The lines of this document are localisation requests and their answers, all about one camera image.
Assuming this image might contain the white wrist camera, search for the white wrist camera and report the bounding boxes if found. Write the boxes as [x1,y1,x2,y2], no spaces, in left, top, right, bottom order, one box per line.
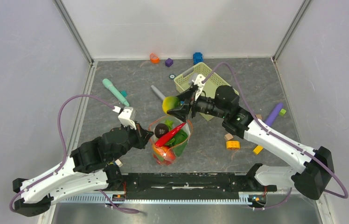
[112,106,136,130]
[190,73,205,99]

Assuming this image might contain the blue small brick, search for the blue small brick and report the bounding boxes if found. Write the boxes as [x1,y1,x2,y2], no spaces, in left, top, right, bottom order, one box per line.
[193,52,204,65]

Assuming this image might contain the yellow arch block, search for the yellow arch block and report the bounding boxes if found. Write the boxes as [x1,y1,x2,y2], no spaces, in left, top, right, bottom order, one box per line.
[226,140,241,150]

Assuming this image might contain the dark green round fruit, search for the dark green round fruit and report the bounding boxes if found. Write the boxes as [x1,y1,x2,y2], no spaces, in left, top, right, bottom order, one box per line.
[162,96,181,114]

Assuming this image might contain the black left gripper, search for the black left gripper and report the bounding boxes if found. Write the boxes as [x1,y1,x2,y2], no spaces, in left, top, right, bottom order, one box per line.
[110,119,154,162]

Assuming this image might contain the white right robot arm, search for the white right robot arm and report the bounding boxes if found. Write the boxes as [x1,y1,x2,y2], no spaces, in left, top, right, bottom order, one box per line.
[162,85,334,200]

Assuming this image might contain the red strawberry bunch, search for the red strawberry bunch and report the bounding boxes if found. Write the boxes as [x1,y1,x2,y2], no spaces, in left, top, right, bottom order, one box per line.
[154,147,176,165]

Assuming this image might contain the clear zip bag orange zipper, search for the clear zip bag orange zipper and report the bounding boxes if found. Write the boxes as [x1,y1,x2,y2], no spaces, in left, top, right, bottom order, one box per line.
[148,115,193,165]

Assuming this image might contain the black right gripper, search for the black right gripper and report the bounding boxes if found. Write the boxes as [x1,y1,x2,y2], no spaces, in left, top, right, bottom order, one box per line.
[167,86,227,123]

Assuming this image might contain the teal small block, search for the teal small block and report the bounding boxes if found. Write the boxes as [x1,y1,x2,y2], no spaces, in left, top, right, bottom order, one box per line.
[120,91,127,98]

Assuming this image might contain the small striped wooden block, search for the small striped wooden block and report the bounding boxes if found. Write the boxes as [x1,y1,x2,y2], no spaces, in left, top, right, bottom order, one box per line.
[113,159,123,168]

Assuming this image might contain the yellow small block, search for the yellow small block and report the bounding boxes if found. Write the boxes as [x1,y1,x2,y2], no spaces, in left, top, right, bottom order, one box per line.
[253,145,264,155]

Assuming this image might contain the red chili pepper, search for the red chili pepper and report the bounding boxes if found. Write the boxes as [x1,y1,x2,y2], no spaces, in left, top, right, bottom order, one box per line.
[155,122,186,147]

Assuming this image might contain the purple cylinder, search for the purple cylinder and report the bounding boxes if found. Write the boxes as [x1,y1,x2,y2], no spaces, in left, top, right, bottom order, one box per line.
[264,102,283,126]

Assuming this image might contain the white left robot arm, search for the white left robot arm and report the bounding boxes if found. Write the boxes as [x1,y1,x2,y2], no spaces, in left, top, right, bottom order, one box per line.
[10,124,154,217]

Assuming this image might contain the pale green perforated basket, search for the pale green perforated basket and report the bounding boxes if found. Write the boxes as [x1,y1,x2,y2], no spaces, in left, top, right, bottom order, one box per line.
[167,63,239,121]

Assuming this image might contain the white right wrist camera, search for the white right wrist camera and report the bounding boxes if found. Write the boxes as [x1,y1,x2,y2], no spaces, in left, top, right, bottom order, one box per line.
[190,73,205,99]

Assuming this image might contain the orange semicircle block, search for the orange semicircle block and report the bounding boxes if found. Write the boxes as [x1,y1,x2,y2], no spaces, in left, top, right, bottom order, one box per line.
[149,53,160,64]

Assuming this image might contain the dark purple plum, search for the dark purple plum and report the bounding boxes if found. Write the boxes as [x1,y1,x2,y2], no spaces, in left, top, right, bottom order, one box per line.
[154,123,169,139]

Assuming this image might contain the grey toy microphone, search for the grey toy microphone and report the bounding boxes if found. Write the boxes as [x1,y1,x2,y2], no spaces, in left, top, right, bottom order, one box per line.
[151,85,166,101]

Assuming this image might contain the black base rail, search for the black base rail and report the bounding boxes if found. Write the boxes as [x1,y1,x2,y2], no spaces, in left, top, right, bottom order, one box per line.
[104,173,278,200]

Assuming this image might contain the green cube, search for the green cube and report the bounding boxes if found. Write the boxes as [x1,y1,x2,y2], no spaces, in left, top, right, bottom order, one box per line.
[279,108,286,116]

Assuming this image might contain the red orange pepper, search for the red orange pepper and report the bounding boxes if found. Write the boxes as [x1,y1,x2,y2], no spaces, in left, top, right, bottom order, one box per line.
[152,144,170,161]

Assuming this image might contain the mint green toy pen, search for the mint green toy pen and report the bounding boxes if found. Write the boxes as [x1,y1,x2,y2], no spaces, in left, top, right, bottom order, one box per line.
[102,78,130,106]

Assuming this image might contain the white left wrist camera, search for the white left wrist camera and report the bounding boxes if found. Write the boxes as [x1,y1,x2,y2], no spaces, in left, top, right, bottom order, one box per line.
[112,106,136,130]

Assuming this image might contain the purple small brick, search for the purple small brick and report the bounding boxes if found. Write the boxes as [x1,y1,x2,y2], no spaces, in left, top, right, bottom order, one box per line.
[165,58,174,67]

